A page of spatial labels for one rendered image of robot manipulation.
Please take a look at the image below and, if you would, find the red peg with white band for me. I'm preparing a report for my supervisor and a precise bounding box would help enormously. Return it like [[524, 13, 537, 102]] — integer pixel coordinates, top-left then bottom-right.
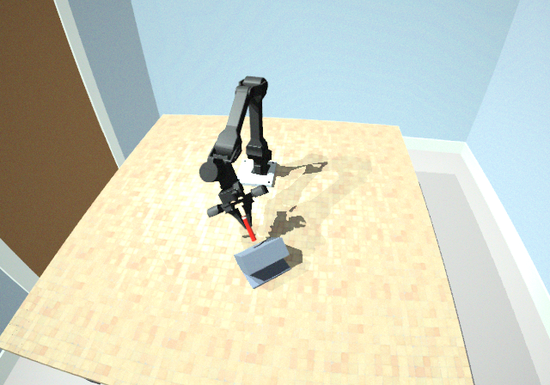
[[241, 215, 256, 241]]

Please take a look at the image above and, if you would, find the grey-blue square panel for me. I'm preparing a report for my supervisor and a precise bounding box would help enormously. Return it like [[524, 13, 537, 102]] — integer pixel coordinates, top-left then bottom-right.
[[234, 237, 291, 289]]

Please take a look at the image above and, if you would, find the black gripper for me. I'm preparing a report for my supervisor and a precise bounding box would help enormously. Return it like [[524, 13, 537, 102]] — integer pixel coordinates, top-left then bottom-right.
[[206, 176, 269, 229]]

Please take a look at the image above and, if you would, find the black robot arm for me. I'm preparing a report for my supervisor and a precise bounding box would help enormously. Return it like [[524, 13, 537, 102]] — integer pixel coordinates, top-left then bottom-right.
[[199, 76, 272, 205]]

